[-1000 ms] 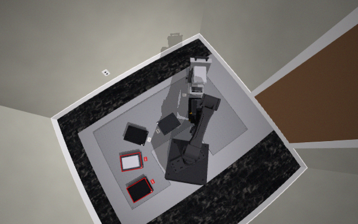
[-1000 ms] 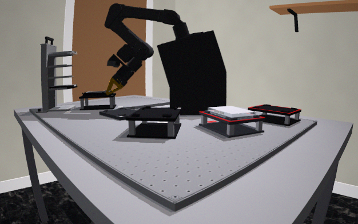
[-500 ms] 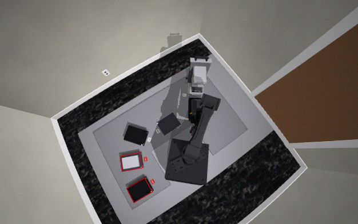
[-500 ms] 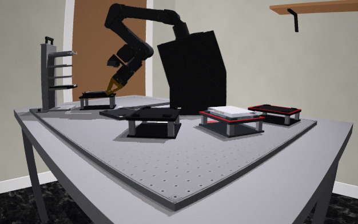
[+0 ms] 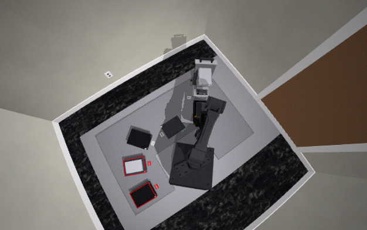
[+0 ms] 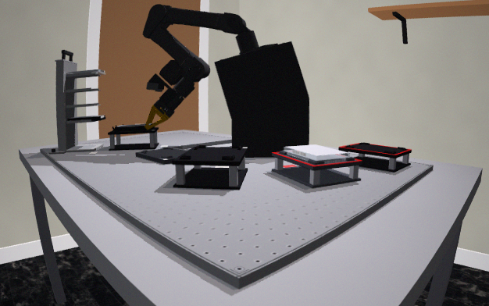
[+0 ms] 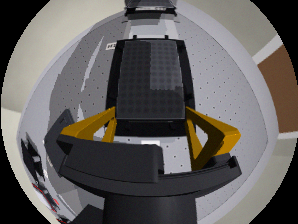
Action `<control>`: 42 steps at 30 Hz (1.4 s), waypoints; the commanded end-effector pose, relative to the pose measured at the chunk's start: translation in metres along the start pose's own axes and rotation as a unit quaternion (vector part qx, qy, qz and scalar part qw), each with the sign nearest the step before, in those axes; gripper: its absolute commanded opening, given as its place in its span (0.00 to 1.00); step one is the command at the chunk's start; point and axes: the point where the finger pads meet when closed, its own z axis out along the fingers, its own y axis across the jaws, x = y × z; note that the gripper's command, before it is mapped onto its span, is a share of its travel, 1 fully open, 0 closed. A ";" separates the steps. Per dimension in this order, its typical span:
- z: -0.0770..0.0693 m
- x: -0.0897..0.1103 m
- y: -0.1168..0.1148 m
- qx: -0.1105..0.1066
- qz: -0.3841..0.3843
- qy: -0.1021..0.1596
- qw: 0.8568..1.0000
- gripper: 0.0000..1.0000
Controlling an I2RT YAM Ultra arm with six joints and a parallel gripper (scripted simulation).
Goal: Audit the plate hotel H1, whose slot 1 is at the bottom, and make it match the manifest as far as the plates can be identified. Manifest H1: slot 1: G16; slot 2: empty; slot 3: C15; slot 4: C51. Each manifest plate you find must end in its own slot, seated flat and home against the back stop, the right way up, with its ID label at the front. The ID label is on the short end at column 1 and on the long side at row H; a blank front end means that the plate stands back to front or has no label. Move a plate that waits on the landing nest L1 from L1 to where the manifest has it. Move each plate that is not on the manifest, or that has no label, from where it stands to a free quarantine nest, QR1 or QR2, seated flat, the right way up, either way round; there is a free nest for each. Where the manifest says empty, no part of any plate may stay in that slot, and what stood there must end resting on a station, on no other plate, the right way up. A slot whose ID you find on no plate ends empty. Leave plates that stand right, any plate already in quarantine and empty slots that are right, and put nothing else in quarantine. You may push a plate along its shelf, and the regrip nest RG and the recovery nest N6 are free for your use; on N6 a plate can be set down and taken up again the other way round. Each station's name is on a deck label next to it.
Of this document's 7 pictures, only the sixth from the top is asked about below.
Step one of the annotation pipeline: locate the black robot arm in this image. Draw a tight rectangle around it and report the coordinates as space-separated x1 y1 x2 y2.
143 4 277 105

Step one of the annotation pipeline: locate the dark grey shelf rack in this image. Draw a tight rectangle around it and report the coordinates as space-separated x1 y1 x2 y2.
56 61 104 152

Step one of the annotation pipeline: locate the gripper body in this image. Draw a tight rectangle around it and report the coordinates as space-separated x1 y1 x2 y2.
154 93 184 117

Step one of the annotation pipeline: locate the white microplate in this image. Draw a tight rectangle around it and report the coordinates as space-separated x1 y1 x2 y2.
284 145 351 163

